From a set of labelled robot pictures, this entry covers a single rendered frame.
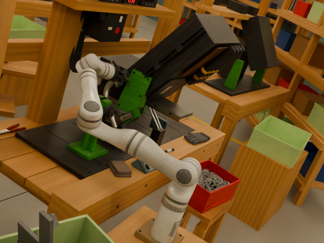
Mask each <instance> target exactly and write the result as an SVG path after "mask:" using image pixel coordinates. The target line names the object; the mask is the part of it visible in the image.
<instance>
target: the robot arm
mask: <svg viewBox="0 0 324 243"><path fill-rule="evenodd" d="M76 70H77V72H78V74H79V77H80V88H81V91H82V100H81V105H80V108H79V110H78V115H77V126H78V127H79V128H80V129H81V130H82V131H84V132H86V133H88V134H90V135H93V136H95V137H97V138H100V139H102V140H104V141H106V142H108V143H110V144H112V145H114V146H115V147H117V148H119V149H121V150H123V151H124V152H126V153H128V154H129V155H131V156H133V157H134V158H136V159H138V160H140V161H142V162H144V163H145V164H147V165H149V166H151V167H153V168H155V169H156V170H158V171H160V172H161V173H163V174H164V175H165V176H167V177H168V178H170V179H171V180H172V181H171V183H170V185H169V186H168V188H167V191H166V193H165V196H164V198H163V200H162V203H161V205H160V208H159V210H158V213H157V215H156V217H155V220H154V222H153V225H152V227H151V230H150V235H151V237H152V238H153V239H155V240H156V241H158V242H160V243H171V242H172V240H173V239H174V238H175V235H176V232H177V230H178V228H179V225H180V223H181V221H182V216H183V214H184V212H185V209H186V207H187V205H188V203H189V200H190V198H191V196H192V194H193V192H194V190H195V188H196V185H197V183H198V181H199V178H200V176H201V173H202V167H201V165H200V163H199V162H198V161H197V160H196V159H195V158H192V157H187V158H184V159H182V160H181V161H180V160H178V159H176V158H174V157H172V156H170V155H169V154H167V153H166V152H164V151H163V150H162V149H161V148H160V147H159V146H158V145H157V144H156V142H154V141H153V140H152V139H151V138H150V137H148V136H146V135H144V134H143V133H141V132H139V131H137V130H134V129H116V128H112V127H110V126H108V125H106V124H104V123H103V122H102V117H103V109H102V105H101V102H100V99H99V95H98V89H97V86H98V85H100V83H101V80H102V79H105V80H108V81H113V82H114V83H115V88H117V87H120V86H121V85H123V83H124V82H126V79H124V78H122V77H121V76H120V75H121V74H123V73H124V72H123V71H121V70H120V67H119V66H118V65H117V63H116V62H115V61H111V62H109V63H106V62H103V61H101V60H100V59H99V58H98V57H97V56H96V55H95V54H88V55H86V56H85V57H83V58H82V59H80V60H79V61H78V62H77V63H76ZM118 82H119V83H118Z"/></svg>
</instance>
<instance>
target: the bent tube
mask: <svg viewBox="0 0 324 243"><path fill-rule="evenodd" d="M123 71H124V73H123V74H121V75H120V76H121V77H122V78H124V79H126V81H131V80H130V76H129V72H128V71H127V70H125V69H124V70H123ZM114 84H115V83H114V82H113V81H108V82H107V83H106V85H105V87H104V90H103V96H104V97H106V98H107V99H109V91H110V89H111V87H112V86H113V85H114ZM110 122H111V125H112V128H116V129H117V128H118V124H117V121H116V118H115V115H113V117H112V118H111V119H110Z"/></svg>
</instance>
